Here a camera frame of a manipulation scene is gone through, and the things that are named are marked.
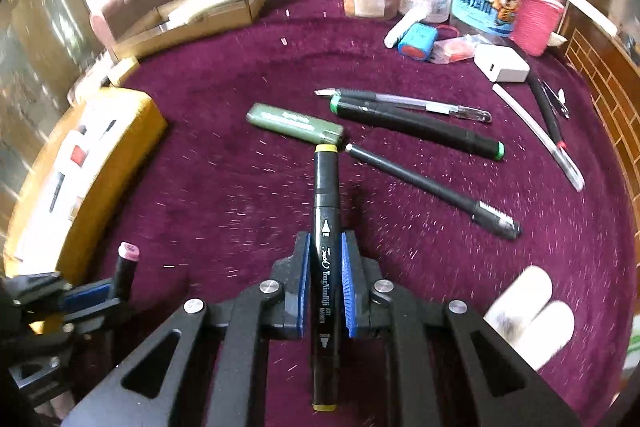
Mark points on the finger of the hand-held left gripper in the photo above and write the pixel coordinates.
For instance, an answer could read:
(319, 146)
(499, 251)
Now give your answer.
(95, 314)
(87, 298)

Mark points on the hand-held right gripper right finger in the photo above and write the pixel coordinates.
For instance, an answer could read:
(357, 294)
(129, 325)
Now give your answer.
(349, 287)

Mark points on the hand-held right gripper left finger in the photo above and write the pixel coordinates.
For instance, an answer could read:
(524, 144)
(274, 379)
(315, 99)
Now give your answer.
(302, 287)

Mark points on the black marker pink cap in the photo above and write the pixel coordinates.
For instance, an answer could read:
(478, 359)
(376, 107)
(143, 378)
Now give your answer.
(125, 272)

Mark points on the black marker olive cap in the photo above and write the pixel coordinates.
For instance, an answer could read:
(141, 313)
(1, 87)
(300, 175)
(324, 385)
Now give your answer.
(324, 217)

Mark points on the black marker blue cap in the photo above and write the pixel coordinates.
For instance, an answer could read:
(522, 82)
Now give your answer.
(56, 194)

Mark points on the yellow taped cardboard box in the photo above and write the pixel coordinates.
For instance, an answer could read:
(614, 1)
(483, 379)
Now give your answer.
(115, 167)

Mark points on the black marker light-blue cap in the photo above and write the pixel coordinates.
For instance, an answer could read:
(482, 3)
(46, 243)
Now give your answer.
(107, 130)

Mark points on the black pen ribbed grip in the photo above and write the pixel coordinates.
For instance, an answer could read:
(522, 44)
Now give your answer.
(430, 189)

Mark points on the black marker green cap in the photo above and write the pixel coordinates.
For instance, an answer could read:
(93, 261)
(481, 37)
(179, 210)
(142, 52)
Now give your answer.
(420, 127)

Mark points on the small white bottle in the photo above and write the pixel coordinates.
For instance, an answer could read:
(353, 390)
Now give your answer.
(525, 292)
(550, 332)

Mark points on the clear gel pen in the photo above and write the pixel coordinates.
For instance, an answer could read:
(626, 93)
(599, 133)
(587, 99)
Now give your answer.
(415, 104)

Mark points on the small cardboard box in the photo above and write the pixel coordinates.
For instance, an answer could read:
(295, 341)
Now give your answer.
(123, 72)

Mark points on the white clear pen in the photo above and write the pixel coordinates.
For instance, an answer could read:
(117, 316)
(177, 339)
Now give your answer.
(545, 139)

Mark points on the glass-door cabinet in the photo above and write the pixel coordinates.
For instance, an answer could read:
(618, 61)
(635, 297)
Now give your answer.
(40, 57)

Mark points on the blue sharpener block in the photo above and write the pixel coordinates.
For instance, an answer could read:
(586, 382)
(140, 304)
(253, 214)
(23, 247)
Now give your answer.
(417, 41)

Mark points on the small red packet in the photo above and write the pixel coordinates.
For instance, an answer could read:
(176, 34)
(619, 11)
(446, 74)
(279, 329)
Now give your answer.
(456, 49)

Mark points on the small white tube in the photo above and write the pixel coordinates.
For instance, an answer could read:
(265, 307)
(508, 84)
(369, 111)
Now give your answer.
(402, 29)

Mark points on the white charger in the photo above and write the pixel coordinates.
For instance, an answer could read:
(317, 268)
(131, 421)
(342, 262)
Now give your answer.
(502, 63)

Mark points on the open flat cardboard box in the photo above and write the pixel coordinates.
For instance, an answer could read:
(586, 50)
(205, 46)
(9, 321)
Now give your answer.
(200, 27)

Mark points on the bottle in pink knitted sleeve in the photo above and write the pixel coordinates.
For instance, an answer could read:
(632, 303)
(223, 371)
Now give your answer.
(537, 14)

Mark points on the white flat strip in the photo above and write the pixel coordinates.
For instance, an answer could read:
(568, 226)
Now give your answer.
(590, 12)

